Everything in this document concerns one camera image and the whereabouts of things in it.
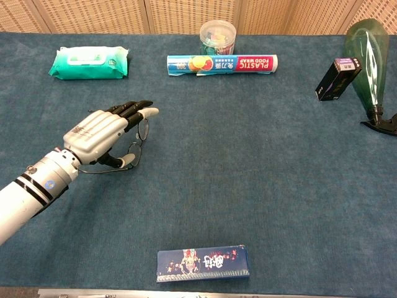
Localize plastic food wrap box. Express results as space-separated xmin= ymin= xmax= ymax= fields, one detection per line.
xmin=166 ymin=54 xmax=279 ymax=77

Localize black and purple small box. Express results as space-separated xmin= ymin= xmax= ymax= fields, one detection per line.
xmin=314 ymin=56 xmax=363 ymax=102

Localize green wet wipes pack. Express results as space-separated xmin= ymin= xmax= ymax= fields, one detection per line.
xmin=48 ymin=46 xmax=130 ymax=81

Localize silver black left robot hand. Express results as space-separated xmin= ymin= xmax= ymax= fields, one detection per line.
xmin=63 ymin=99 xmax=160 ymax=169

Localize thin black metal eyeglasses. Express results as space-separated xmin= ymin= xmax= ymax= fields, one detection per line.
xmin=77 ymin=109 xmax=150 ymax=174

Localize dark blue patterned box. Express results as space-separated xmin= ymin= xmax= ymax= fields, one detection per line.
xmin=156 ymin=244 xmax=251 ymax=284

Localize clear jar of colourful clips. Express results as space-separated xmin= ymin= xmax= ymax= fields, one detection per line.
xmin=199 ymin=20 xmax=237 ymax=56

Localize green spray bottle black trigger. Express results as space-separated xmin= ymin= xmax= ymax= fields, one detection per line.
xmin=344 ymin=18 xmax=397 ymax=137

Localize wicker folding screen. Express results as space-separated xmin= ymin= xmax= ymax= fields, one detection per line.
xmin=0 ymin=0 xmax=397 ymax=35

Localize blue felt table cover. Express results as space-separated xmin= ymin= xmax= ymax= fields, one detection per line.
xmin=0 ymin=32 xmax=397 ymax=298

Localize metal table edge rail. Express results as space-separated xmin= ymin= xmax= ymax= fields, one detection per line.
xmin=37 ymin=288 xmax=357 ymax=298

